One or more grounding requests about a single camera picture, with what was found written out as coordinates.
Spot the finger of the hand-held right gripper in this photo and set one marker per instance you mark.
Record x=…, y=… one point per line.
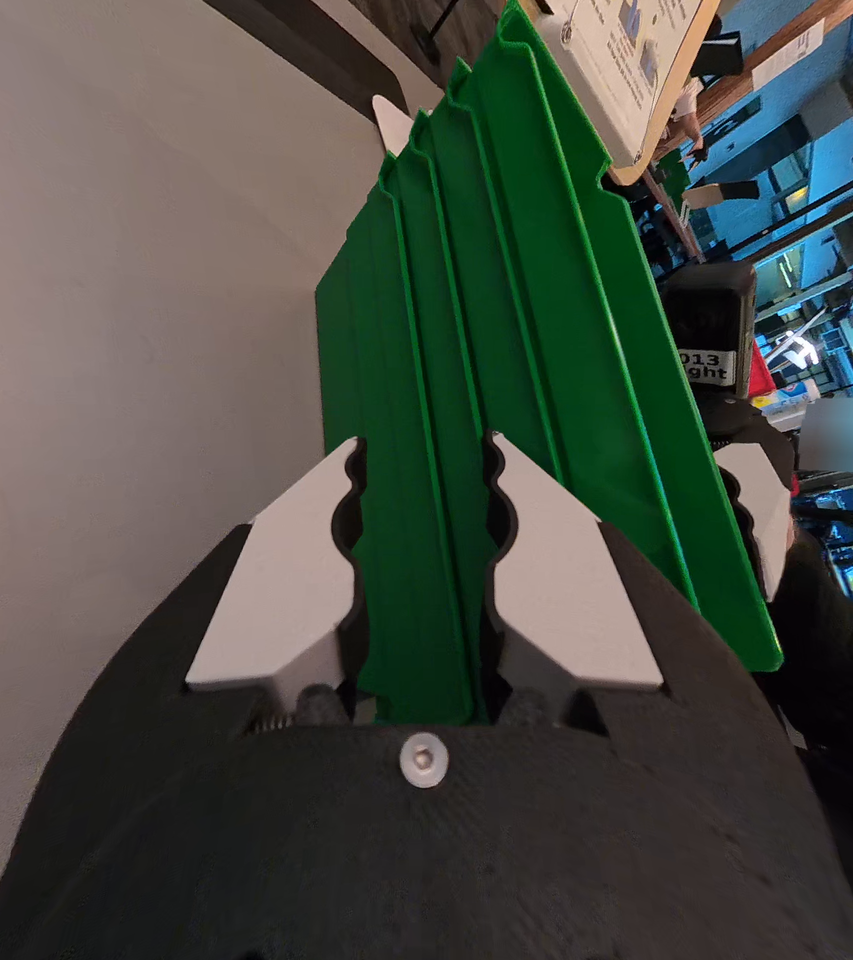
x=764, y=517

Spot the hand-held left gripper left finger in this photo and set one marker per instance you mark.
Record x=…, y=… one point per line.
x=284, y=600

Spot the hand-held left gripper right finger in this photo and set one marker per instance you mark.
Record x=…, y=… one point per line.
x=561, y=600

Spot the stack of nested green bins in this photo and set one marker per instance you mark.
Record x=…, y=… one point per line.
x=531, y=375

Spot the person's right forearm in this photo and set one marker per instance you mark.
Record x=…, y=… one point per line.
x=831, y=637

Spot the printed board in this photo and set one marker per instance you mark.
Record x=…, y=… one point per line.
x=636, y=60

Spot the black table strip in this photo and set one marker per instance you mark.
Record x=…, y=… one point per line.
x=321, y=45

